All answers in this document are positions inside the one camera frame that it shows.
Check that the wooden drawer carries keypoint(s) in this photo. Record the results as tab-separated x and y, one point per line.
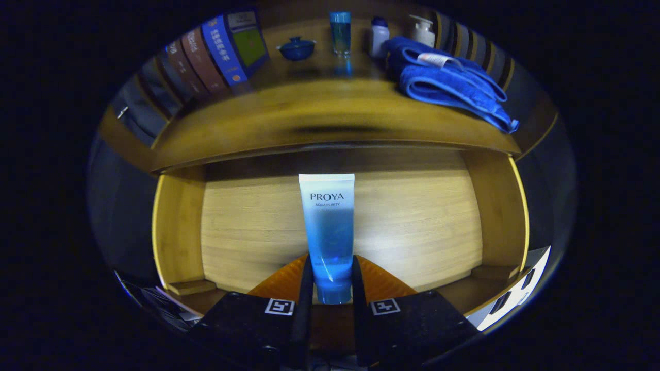
412	221

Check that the metal clip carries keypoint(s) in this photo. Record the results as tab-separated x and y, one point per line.
122	112

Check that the dark brown book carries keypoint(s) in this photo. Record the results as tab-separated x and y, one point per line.
180	72

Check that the blue lidded teacup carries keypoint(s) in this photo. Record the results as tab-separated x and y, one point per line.
297	50

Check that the white pump bottle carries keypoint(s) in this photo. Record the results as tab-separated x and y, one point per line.
424	33

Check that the blue book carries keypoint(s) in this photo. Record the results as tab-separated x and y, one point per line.
224	49

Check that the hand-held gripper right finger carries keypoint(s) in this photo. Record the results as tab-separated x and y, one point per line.
359	319

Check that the blue and white tube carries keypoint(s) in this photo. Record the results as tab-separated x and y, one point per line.
327	232

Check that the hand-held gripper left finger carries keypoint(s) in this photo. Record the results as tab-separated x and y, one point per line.
304	319

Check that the wooden cabinet countertop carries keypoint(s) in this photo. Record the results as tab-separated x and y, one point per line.
319	108

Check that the blue towel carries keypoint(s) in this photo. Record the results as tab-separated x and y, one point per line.
443	82

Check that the blue glass bottle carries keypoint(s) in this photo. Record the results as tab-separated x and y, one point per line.
340	33

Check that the wooden cabinet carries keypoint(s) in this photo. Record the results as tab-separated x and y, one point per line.
304	23

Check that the reddish brown book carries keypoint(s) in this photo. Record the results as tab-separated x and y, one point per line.
203	62

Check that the white bottle with blue cap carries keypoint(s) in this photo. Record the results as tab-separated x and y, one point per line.
379	38

